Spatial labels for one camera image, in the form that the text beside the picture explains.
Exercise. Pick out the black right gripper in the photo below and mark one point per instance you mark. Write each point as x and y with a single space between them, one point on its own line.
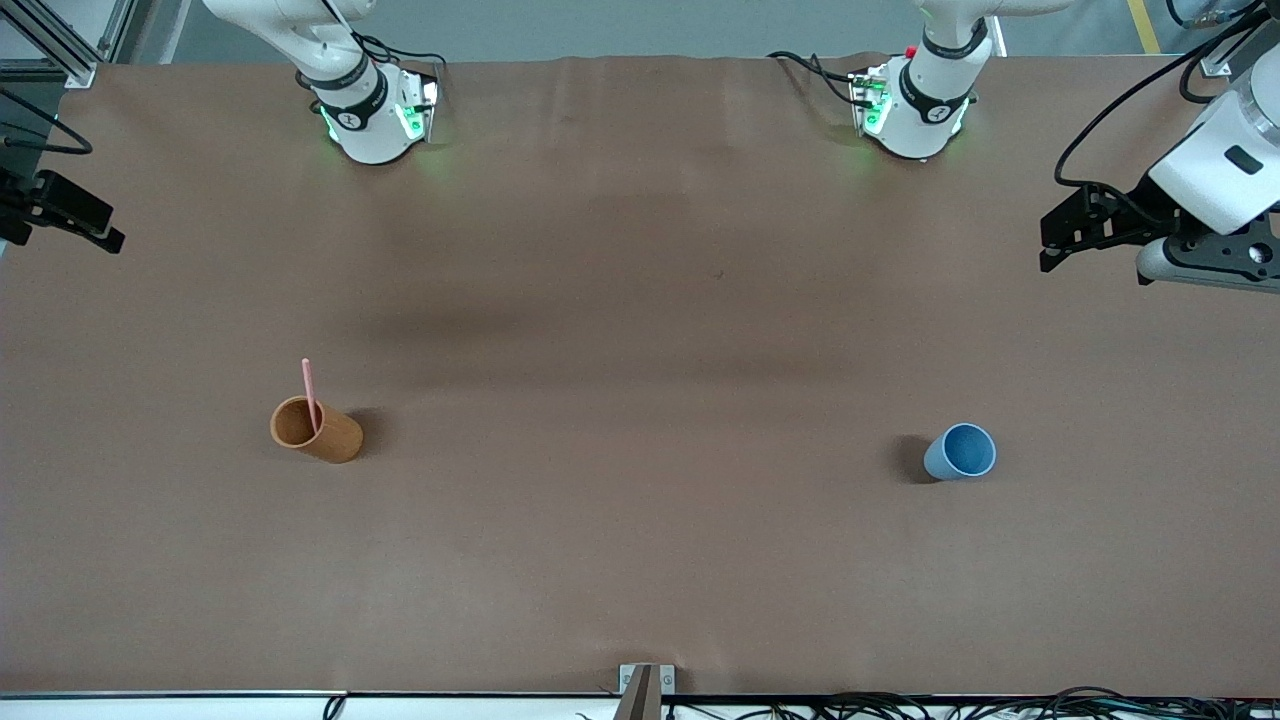
22 197

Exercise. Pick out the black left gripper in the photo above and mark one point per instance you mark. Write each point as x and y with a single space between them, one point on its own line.
1137 209

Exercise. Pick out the blue cup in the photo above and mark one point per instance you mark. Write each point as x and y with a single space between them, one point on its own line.
962 452

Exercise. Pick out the pink straw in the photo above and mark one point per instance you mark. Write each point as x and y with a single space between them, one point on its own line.
309 390

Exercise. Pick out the right arm base control box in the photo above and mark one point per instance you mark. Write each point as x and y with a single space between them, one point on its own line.
420 105

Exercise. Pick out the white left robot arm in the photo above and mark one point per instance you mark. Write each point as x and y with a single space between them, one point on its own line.
930 100

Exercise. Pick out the left arm base control box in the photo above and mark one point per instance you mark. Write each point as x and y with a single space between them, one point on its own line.
868 100

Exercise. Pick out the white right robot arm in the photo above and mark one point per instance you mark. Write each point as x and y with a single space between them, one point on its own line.
350 100

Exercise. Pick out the orange cylindrical cup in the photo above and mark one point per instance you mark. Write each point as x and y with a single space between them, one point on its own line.
320 432

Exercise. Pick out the brown table cover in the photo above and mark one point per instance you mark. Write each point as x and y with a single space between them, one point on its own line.
640 560

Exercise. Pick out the aluminium frame profile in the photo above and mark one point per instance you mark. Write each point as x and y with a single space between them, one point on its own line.
1218 62
60 40

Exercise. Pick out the metal table edge bracket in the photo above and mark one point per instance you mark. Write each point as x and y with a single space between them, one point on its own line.
645 690

